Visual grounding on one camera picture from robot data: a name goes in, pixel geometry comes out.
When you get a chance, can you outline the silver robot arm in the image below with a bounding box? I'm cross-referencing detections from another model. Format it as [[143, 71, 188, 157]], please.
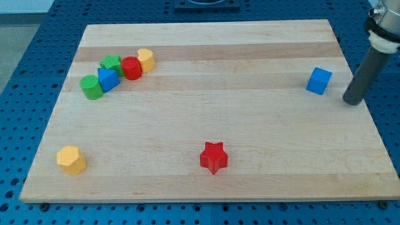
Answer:
[[364, 0, 399, 54]]

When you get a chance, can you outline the blue cube block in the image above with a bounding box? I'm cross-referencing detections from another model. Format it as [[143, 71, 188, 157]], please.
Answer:
[[306, 67, 332, 95]]

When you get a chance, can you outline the red star block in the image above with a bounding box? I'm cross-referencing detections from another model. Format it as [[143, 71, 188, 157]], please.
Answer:
[[199, 141, 229, 175]]

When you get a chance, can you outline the light wooden board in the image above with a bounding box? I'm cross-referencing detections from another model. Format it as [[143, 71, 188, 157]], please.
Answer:
[[20, 19, 399, 203]]

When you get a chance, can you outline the yellow heart block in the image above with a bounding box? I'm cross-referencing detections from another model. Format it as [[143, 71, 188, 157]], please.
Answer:
[[137, 48, 156, 73]]

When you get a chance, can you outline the red cylinder block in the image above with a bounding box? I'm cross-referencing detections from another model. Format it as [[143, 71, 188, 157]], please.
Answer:
[[121, 56, 143, 80]]

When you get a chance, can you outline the blue triangle block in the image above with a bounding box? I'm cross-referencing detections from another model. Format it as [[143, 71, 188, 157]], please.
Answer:
[[97, 68, 121, 93]]

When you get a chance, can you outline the green star block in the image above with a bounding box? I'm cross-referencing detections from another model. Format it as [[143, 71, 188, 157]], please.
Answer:
[[99, 54, 124, 77]]

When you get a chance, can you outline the green cylinder block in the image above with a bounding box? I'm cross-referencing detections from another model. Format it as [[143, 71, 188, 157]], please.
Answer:
[[79, 75, 104, 100]]

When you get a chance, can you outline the yellow hexagon block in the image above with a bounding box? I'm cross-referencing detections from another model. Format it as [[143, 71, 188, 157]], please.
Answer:
[[56, 146, 87, 175]]

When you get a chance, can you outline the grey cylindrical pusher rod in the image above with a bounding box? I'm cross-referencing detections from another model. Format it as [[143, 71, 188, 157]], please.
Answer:
[[342, 46, 394, 106]]

